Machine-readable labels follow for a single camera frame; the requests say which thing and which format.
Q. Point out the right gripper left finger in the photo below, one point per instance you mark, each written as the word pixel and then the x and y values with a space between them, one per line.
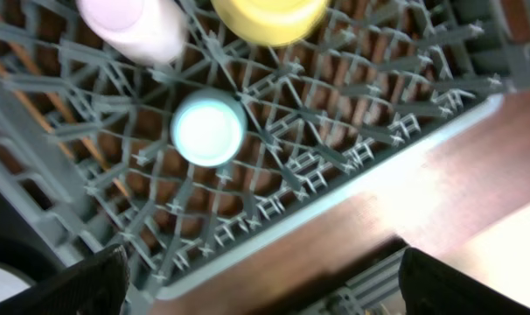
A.
pixel 96 285

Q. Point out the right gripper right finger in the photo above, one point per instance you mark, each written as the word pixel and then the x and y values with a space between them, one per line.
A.
pixel 431 287

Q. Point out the grey plate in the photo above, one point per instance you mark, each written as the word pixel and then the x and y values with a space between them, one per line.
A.
pixel 13 281

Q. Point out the wooden chopstick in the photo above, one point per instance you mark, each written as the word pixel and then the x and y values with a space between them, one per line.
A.
pixel 35 113
pixel 66 112

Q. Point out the blue plastic cup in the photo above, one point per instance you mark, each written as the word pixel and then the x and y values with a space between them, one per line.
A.
pixel 209 127

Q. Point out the pink plastic cup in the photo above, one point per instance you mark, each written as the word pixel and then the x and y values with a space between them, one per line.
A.
pixel 148 32

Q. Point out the yellow plastic bowl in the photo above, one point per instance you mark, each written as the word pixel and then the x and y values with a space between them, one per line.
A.
pixel 271 22

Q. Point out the grey dishwasher rack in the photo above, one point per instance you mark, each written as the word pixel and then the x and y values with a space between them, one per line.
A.
pixel 375 81

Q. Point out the round black serving tray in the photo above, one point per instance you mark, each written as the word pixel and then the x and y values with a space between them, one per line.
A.
pixel 22 248

